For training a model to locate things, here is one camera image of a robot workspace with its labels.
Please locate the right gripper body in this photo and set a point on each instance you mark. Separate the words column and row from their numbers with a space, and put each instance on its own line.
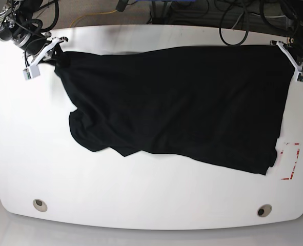
column 18, row 25

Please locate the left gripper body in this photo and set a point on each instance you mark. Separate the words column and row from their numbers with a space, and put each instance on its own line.
column 293, row 48

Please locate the black T-shirt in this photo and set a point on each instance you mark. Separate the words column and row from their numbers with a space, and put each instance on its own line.
column 219, row 105

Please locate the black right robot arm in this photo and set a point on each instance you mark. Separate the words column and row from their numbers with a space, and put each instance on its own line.
column 28, row 33

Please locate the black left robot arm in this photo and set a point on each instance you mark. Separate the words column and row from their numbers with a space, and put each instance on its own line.
column 293, row 10

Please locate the red tape marking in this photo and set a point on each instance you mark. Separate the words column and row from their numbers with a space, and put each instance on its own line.
column 288, row 160

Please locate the left table grommet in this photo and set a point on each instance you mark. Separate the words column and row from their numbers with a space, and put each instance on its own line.
column 40, row 205

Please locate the table grommet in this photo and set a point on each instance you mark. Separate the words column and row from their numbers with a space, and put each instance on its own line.
column 264, row 210
column 40, row 205

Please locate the right table grommet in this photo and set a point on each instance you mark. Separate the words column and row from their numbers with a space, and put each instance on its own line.
column 264, row 210

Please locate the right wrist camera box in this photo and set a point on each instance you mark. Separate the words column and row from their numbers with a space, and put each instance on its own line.
column 31, row 72

